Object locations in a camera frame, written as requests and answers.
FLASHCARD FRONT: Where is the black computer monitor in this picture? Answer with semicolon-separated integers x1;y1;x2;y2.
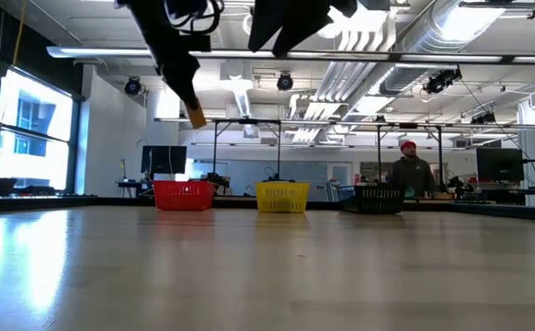
474;146;526;183
140;144;188;177

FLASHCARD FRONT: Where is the person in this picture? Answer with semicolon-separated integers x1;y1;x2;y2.
385;140;438;200

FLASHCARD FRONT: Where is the long ceiling light strip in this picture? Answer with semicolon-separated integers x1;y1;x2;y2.
46;45;250;60

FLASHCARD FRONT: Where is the black overhead crossbar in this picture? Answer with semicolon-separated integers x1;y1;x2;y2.
188;49;535;65

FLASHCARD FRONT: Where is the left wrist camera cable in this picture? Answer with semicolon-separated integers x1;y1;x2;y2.
164;0;226;36

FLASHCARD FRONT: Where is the black round ceiling fixture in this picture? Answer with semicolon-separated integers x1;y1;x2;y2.
123;74;142;97
276;71;295;92

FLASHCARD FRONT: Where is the large window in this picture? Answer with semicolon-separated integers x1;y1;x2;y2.
0;67;74;193

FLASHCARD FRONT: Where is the yellow plastic basket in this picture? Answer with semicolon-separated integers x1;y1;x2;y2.
254;180;311;214

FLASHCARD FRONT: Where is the black ceiling equipment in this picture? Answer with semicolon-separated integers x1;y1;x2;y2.
422;67;463;96

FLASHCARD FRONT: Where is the orange rectangular block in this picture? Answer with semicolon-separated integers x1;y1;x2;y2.
185;103;210;131

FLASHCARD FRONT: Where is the red plastic basket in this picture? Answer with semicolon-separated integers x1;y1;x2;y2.
152;179;217;212

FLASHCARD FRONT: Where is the yellow hanging cable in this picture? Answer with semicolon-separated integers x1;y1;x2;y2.
12;0;26;68

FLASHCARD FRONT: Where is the silver ventilation duct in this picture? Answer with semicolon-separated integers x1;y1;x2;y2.
379;0;510;97

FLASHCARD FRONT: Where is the blue plastic crate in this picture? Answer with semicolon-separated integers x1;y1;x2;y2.
336;184;357;202

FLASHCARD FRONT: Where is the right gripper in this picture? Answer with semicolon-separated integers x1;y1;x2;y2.
247;0;391;58

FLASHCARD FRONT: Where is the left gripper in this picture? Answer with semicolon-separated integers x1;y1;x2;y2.
127;0;212;111

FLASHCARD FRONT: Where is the black plastic basket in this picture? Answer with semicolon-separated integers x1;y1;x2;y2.
340;184;406;215

